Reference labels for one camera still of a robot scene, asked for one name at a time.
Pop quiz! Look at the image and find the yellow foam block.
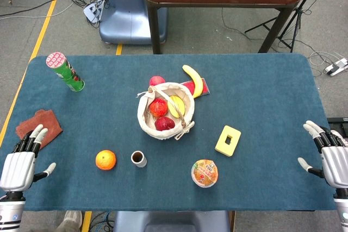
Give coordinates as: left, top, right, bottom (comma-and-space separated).
214, 125, 242, 158

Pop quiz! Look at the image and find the green chips can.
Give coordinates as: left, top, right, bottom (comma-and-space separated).
45, 51, 85, 92

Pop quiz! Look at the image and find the long yellow banana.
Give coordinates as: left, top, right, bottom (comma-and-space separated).
182, 64, 204, 99

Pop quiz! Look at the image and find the dark red apple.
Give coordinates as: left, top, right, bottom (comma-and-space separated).
154, 116, 176, 131

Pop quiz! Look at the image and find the white power strip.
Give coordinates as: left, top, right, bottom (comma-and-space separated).
322, 57, 348, 77

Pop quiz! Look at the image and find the red flat box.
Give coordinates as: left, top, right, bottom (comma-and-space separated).
182, 78, 211, 97

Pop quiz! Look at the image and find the red orange peach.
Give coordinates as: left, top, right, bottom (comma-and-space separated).
150, 97, 169, 119

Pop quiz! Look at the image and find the orange fruit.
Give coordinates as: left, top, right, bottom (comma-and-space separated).
95, 149, 117, 171

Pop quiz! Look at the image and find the black box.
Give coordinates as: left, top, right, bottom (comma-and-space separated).
326, 117, 348, 138

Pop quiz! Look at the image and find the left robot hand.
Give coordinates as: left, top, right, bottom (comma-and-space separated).
0, 124, 57, 192

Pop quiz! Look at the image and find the cream fabric basket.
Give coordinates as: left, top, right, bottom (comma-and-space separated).
136, 81, 196, 141

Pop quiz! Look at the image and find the blue table cloth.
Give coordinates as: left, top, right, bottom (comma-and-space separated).
0, 53, 338, 212

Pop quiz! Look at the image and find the instant noodle cup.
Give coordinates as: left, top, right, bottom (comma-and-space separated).
191, 159, 219, 189

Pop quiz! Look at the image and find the brown cloth rag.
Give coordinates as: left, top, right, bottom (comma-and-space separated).
15, 109, 63, 150

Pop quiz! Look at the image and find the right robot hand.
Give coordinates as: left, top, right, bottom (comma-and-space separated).
297, 120, 348, 189

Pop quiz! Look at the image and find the pink red apple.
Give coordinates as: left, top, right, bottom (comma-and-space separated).
148, 76, 166, 87

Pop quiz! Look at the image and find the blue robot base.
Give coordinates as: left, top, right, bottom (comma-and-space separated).
98, 0, 168, 45

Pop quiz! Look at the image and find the small white paper cup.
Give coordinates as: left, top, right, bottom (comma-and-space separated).
130, 150, 147, 168

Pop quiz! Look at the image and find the grey sneaker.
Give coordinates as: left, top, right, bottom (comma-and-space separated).
55, 210, 83, 232

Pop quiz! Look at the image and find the black tripod stand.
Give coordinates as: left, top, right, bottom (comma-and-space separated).
244, 0, 327, 53

